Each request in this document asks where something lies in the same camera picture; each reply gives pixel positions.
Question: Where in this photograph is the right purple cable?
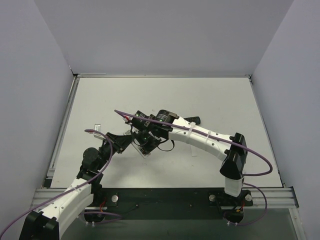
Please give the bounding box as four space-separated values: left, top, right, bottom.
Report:
113 109 274 227

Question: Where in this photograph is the aluminium front rail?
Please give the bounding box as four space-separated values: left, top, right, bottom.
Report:
31 187 299 209

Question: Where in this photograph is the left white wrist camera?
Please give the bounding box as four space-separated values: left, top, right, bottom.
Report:
92 123 105 141

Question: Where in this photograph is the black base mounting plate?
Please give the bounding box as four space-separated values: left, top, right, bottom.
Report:
83 187 253 224

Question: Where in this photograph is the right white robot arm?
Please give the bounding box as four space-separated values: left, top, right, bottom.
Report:
131 109 248 197

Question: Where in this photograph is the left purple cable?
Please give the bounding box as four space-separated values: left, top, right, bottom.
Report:
7 128 123 233

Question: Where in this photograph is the white remote control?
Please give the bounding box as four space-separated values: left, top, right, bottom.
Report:
123 130 150 159

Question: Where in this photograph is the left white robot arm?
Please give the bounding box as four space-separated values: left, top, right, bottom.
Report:
19 129 133 240

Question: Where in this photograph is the black tv remote control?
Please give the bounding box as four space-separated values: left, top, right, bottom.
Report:
184 116 201 126

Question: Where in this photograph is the purple cable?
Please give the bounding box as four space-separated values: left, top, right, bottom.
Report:
113 109 274 227
7 128 123 233

